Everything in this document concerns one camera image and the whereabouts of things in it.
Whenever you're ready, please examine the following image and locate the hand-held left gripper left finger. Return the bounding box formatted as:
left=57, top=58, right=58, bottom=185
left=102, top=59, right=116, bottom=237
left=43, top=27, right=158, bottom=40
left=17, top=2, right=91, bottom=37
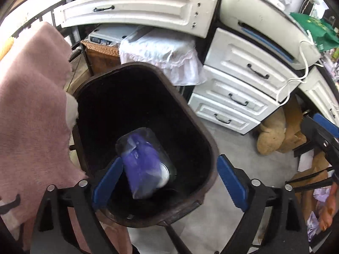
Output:
left=30, top=157, right=124, bottom=254

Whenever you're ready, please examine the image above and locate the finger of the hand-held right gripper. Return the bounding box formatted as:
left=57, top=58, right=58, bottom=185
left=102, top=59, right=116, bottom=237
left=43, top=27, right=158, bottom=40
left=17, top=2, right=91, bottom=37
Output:
left=285, top=167, right=339, bottom=193
left=293, top=112, right=339, bottom=170

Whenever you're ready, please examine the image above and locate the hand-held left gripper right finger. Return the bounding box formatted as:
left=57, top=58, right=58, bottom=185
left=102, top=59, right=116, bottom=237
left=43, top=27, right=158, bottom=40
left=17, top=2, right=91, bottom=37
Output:
left=217, top=155, right=310, bottom=254

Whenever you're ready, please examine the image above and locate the purple plastic bag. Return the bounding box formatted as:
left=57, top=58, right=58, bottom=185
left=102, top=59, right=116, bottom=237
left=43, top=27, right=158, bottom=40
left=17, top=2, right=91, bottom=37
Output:
left=116, top=127, right=176, bottom=200

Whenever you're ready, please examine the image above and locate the white round cup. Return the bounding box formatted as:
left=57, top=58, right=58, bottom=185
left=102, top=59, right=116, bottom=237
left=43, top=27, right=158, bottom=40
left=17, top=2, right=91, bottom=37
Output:
left=157, top=163, right=171, bottom=188

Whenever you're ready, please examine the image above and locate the dark brown trash bin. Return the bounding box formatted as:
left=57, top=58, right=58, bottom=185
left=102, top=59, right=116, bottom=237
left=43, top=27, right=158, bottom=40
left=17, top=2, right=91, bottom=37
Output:
left=71, top=61, right=220, bottom=228

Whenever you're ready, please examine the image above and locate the person's right forearm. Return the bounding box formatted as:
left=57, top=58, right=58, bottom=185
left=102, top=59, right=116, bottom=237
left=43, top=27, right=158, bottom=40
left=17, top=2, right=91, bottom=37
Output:
left=318, top=184, right=337, bottom=232

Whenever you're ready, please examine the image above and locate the white cabinet door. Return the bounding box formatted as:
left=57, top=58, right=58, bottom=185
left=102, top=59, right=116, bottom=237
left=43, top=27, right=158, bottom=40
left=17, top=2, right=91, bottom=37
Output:
left=304, top=67, right=339, bottom=127

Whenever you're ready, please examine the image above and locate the white paper sheet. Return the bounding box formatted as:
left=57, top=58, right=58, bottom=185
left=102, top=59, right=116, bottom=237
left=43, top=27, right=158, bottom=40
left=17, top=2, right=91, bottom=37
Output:
left=297, top=151, right=314, bottom=172

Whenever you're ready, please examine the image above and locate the brown paper bag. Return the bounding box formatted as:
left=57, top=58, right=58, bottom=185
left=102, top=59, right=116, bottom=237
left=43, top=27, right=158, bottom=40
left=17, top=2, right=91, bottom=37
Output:
left=275, top=95, right=308, bottom=154

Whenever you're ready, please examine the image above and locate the lilac floral clothing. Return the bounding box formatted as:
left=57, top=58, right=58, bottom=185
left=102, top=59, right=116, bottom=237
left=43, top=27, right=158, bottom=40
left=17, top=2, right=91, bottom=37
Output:
left=306, top=186, right=331, bottom=244

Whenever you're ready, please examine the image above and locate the tan plush toy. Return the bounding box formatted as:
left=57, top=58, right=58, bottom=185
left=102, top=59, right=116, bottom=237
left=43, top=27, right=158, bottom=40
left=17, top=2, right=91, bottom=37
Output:
left=256, top=108, right=286, bottom=155

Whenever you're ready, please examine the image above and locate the white cabinet drawer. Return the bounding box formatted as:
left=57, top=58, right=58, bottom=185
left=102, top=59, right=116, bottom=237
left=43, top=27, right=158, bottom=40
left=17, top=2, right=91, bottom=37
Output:
left=188, top=92, right=261, bottom=135
left=195, top=66, right=278, bottom=117
left=204, top=28, right=301, bottom=102

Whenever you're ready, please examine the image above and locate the green fabric bag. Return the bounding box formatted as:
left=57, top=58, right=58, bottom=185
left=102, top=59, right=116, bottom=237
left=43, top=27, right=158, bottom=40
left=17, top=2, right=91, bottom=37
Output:
left=290, top=12, right=339, bottom=53

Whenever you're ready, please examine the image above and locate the pink polka dot blanket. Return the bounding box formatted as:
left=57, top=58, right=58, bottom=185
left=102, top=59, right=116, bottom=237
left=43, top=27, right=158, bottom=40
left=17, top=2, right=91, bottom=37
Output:
left=0, top=21, right=133, bottom=254

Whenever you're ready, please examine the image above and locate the brown wicker basket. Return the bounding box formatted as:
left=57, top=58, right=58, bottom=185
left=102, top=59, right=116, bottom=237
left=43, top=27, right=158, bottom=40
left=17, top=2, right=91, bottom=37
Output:
left=81, top=40, right=121, bottom=76

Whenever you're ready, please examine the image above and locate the white printer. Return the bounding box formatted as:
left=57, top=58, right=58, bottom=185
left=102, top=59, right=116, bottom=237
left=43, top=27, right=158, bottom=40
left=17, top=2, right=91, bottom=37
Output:
left=221, top=0, right=322, bottom=70

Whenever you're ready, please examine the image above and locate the white lace cloth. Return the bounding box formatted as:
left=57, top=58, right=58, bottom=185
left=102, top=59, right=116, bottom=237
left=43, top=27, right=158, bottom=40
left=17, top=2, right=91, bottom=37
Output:
left=119, top=26, right=208, bottom=86

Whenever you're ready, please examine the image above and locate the grey electronic device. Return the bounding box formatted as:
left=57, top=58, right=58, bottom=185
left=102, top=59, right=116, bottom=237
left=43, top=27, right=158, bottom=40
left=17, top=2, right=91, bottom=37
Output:
left=88, top=24, right=141, bottom=45

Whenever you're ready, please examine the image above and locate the dark balcony railing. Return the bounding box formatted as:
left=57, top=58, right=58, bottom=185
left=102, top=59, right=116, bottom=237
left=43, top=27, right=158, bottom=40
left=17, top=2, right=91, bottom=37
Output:
left=12, top=0, right=81, bottom=51

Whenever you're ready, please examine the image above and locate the wide white drawer front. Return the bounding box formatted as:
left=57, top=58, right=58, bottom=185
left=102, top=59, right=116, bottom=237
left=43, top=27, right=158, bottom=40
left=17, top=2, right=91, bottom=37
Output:
left=60, top=0, right=219, bottom=39

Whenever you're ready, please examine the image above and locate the white cable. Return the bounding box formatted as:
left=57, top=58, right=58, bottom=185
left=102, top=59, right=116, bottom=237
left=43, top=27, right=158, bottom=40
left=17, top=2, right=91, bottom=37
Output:
left=275, top=30, right=325, bottom=105

